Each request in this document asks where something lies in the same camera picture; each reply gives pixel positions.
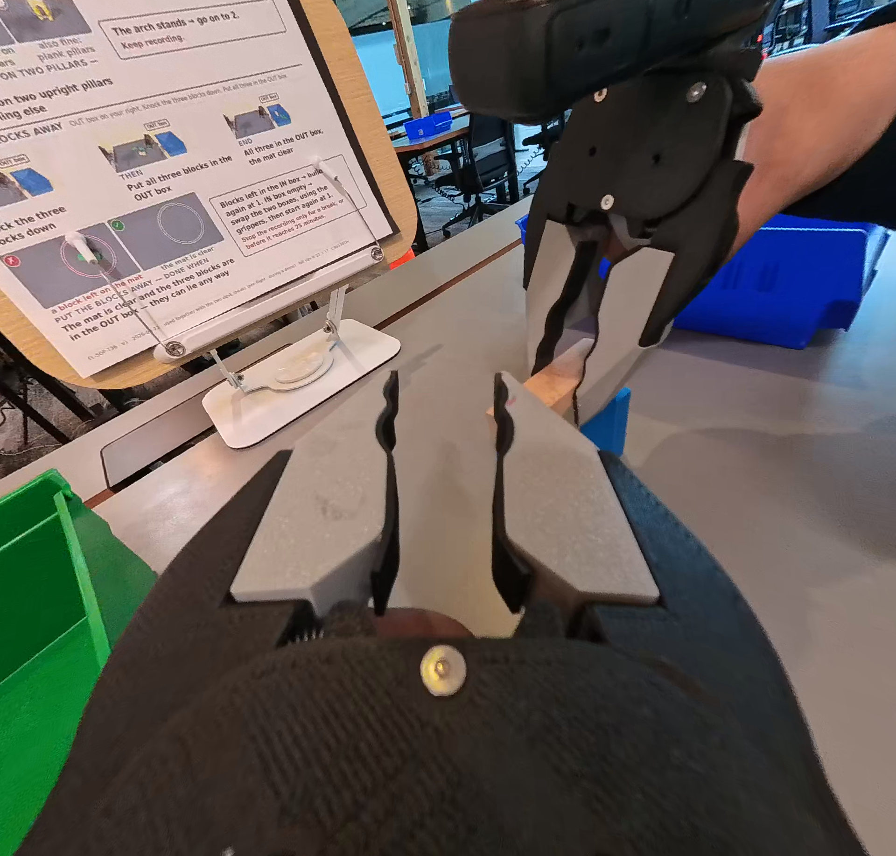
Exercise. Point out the blue plastic bin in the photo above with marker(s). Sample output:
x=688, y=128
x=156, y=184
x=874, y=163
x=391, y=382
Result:
x=770, y=289

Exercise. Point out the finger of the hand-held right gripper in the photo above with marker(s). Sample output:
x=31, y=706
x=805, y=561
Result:
x=626, y=310
x=549, y=282

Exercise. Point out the black office chair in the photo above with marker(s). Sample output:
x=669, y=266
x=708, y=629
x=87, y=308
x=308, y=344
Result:
x=486, y=170

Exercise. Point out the wooden post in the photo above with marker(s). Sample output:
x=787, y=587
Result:
x=406, y=30

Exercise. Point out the blue rectangular wooden block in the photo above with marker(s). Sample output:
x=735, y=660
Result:
x=609, y=425

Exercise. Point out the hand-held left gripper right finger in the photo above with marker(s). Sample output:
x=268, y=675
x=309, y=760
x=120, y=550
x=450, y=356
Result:
x=574, y=520

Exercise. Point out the green plastic bin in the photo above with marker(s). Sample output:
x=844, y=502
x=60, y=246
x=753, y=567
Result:
x=42, y=590

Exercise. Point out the natural wooden plank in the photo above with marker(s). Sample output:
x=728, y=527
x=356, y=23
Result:
x=553, y=380

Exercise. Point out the orange traffic cone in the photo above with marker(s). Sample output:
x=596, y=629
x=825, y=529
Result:
x=402, y=261

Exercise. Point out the printed instruction sheet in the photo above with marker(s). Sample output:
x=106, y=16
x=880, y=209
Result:
x=175, y=135

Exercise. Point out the small blue bins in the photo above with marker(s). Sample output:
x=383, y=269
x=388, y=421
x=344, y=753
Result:
x=428, y=126

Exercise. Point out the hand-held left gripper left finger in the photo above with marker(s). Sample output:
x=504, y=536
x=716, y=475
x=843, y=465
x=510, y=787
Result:
x=315, y=520

